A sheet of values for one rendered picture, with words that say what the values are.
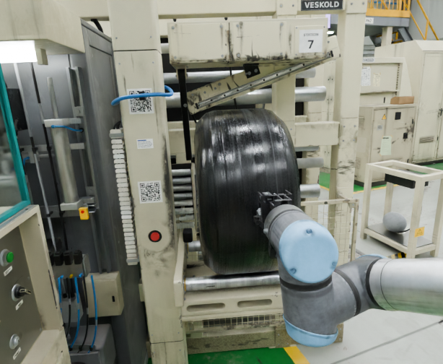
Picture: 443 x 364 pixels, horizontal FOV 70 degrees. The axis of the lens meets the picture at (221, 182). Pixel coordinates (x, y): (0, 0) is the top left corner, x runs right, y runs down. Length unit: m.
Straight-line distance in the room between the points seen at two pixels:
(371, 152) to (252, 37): 4.25
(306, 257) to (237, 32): 0.96
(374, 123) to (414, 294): 4.81
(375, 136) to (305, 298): 4.88
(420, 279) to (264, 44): 0.99
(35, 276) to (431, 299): 0.90
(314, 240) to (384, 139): 5.02
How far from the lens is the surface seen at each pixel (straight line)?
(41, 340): 1.08
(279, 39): 1.33
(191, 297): 1.14
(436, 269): 0.56
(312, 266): 0.53
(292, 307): 0.59
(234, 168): 0.87
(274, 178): 0.88
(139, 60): 1.03
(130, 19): 1.05
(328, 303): 0.59
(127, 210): 1.12
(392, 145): 5.66
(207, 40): 1.29
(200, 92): 1.41
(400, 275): 0.59
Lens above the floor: 1.52
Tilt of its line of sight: 16 degrees down
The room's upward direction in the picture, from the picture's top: 3 degrees counter-clockwise
